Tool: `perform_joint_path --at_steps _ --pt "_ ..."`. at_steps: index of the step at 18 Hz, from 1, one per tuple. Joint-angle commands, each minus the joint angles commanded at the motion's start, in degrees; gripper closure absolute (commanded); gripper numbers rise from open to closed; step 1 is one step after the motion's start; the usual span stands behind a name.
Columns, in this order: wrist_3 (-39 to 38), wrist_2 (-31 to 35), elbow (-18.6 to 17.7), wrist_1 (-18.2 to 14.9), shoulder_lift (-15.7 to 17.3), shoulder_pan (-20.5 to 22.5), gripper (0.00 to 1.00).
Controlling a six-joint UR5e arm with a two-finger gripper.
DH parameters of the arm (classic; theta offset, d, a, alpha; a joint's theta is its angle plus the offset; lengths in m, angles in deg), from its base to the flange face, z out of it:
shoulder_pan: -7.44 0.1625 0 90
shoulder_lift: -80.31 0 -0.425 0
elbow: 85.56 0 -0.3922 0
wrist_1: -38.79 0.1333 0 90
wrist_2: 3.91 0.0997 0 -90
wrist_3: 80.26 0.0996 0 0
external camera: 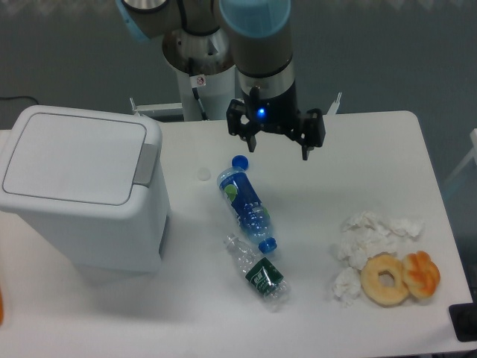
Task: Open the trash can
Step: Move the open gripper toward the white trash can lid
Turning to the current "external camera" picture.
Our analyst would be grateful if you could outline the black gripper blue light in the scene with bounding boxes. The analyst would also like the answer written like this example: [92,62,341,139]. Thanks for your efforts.
[226,76,326,160]

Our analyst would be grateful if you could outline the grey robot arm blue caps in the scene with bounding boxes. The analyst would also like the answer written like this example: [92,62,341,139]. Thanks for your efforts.
[116,1,326,160]

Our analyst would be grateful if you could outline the white push-lid trash can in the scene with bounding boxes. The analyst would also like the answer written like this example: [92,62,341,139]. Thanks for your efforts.
[1,105,170,272]

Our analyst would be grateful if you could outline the blue bottle cap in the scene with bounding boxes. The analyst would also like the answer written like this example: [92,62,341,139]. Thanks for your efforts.
[231,154,249,171]

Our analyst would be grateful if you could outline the white bottle cap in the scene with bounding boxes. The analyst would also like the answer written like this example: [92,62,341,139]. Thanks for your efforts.
[197,167,211,181]

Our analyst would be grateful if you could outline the blue label plastic bottle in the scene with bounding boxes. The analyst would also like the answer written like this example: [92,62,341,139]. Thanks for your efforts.
[217,167,277,254]

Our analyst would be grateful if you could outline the large crumpled white tissue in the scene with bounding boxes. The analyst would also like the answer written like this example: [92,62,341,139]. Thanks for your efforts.
[336,210,425,271]

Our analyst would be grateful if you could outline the green label clear bottle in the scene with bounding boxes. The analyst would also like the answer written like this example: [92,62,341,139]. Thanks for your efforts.
[224,233,290,312]

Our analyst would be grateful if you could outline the small crumpled white tissue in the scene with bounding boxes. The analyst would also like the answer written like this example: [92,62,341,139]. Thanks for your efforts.
[332,267,361,307]

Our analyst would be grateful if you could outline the orange twisted bread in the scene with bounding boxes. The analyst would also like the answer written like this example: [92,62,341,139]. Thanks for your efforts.
[402,251,440,300]

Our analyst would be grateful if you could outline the black device at edge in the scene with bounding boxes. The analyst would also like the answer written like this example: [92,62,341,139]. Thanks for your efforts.
[449,303,476,342]

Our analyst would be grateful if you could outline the orange object at edge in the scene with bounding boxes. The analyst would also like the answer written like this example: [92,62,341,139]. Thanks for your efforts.
[0,289,5,326]

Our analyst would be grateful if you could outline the white table bracket right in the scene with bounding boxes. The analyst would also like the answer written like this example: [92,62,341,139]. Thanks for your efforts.
[326,92,342,116]

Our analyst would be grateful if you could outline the white table bracket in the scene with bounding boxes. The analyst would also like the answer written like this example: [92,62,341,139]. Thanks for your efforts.
[129,97,183,118]
[326,92,342,116]

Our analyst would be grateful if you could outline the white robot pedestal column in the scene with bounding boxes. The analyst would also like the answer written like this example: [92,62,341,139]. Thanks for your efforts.
[161,28,237,122]

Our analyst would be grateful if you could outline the black cable on pedestal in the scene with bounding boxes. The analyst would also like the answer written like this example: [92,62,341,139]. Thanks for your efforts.
[188,57,209,121]

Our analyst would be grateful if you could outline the white table bracket left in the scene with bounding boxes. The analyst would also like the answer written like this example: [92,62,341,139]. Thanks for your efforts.
[129,97,183,118]

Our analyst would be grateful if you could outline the white frame at right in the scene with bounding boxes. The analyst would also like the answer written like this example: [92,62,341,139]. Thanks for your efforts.
[444,128,477,185]

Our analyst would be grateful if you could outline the ring doughnut bread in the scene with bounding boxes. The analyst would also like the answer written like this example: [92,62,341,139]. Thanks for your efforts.
[360,254,409,307]

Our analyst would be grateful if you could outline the black floor cable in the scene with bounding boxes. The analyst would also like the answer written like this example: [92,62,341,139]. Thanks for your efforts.
[0,95,40,105]

